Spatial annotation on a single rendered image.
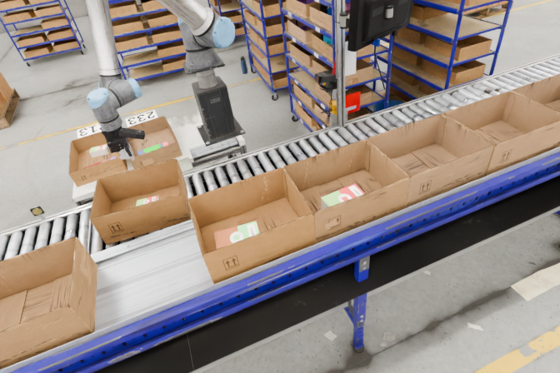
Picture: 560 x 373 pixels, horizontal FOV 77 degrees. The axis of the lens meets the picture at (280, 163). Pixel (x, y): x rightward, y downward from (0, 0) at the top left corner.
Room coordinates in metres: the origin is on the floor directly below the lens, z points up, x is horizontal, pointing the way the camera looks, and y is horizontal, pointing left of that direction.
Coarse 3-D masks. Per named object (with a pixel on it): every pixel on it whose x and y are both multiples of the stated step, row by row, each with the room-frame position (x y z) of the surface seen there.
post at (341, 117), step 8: (336, 0) 1.83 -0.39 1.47; (344, 0) 1.81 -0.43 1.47; (336, 8) 1.83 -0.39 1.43; (344, 8) 1.81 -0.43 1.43; (336, 16) 1.83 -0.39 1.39; (336, 24) 1.83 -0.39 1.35; (336, 32) 1.83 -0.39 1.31; (344, 32) 1.81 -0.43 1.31; (336, 40) 1.83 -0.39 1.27; (344, 40) 1.81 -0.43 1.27; (336, 48) 1.83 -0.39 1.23; (344, 48) 1.81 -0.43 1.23; (336, 56) 1.83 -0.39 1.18; (344, 56) 1.81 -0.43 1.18; (336, 64) 1.83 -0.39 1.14; (344, 64) 1.81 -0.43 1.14; (336, 72) 1.83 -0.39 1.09; (344, 72) 1.81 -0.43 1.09; (344, 80) 1.81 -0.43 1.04; (344, 88) 1.81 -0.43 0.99; (344, 96) 1.81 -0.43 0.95; (344, 104) 1.81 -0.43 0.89; (344, 112) 1.81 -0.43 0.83; (336, 120) 1.84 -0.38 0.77; (344, 120) 1.81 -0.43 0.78
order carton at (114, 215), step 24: (144, 168) 1.43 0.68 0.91; (168, 168) 1.45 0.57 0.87; (96, 192) 1.29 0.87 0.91; (120, 192) 1.40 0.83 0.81; (144, 192) 1.42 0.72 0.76; (168, 192) 1.40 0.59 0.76; (96, 216) 1.17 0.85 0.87; (120, 216) 1.13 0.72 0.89; (144, 216) 1.15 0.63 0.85; (168, 216) 1.17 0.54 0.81; (120, 240) 1.12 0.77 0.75
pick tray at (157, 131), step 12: (156, 120) 2.06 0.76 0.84; (156, 132) 2.04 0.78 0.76; (168, 132) 2.01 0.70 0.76; (132, 144) 1.93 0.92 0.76; (144, 144) 1.91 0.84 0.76; (156, 144) 1.89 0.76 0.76; (144, 156) 1.66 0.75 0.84; (156, 156) 1.68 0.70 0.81; (168, 156) 1.71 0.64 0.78; (180, 156) 1.73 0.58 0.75
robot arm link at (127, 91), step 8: (120, 80) 1.50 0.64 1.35; (128, 80) 1.48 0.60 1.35; (112, 88) 1.42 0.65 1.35; (120, 88) 1.43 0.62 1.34; (128, 88) 1.44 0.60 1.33; (136, 88) 1.46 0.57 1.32; (120, 96) 1.40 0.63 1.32; (128, 96) 1.42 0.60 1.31; (136, 96) 1.45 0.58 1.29; (120, 104) 1.40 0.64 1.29
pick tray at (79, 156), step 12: (72, 144) 1.92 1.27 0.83; (84, 144) 1.95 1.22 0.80; (96, 144) 1.97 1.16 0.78; (72, 156) 1.80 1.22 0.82; (84, 156) 1.88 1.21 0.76; (108, 156) 1.83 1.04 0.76; (72, 168) 1.68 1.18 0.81; (84, 168) 1.60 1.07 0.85; (96, 168) 1.62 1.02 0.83; (108, 168) 1.64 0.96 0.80; (120, 168) 1.66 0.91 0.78; (72, 180) 1.58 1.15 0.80; (84, 180) 1.59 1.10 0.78; (96, 180) 1.61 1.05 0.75
